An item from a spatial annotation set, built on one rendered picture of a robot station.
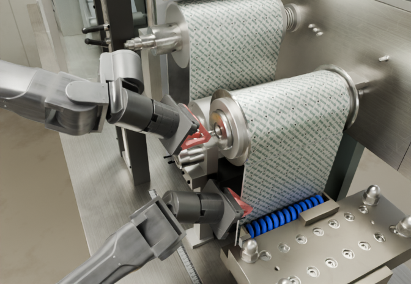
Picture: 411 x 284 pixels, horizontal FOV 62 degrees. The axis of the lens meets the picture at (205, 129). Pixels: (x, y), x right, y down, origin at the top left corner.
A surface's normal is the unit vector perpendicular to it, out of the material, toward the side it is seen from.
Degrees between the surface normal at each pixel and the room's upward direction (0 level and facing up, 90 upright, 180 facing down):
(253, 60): 92
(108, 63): 27
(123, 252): 36
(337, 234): 0
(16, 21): 90
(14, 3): 90
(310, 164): 91
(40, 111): 107
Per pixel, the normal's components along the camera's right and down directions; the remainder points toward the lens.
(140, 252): 0.55, -0.48
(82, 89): 0.36, -0.52
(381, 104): -0.90, 0.25
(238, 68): 0.44, 0.57
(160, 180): 0.02, -0.80
